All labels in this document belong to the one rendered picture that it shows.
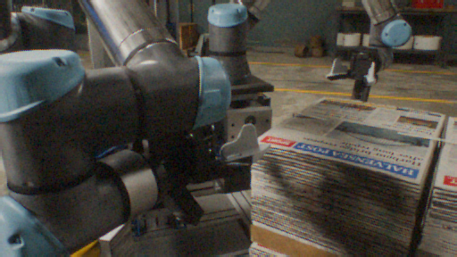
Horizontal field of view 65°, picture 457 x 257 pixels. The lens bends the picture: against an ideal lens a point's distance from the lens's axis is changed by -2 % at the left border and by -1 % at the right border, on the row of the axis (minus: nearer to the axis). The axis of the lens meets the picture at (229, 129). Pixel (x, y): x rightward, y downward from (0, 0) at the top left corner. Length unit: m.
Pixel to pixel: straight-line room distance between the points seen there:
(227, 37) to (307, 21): 6.12
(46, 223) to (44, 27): 0.74
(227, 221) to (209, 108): 1.15
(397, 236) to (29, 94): 0.53
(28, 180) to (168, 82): 0.15
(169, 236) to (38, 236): 1.13
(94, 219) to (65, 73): 0.14
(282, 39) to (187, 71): 6.91
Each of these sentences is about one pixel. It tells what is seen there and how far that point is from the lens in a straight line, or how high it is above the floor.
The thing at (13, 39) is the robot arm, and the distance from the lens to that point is 0.99.
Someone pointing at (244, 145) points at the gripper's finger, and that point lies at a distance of 0.50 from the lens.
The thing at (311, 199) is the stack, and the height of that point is 0.74.
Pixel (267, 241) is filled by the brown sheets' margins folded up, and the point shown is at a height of 0.62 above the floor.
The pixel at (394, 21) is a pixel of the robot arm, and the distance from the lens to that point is 1.13.
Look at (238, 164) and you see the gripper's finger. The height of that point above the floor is 0.86.
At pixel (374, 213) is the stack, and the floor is 0.75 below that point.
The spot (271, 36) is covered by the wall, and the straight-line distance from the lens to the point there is 7.28.
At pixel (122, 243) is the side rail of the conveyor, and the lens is 0.50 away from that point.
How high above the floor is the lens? 1.08
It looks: 21 degrees down
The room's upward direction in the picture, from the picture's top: straight up
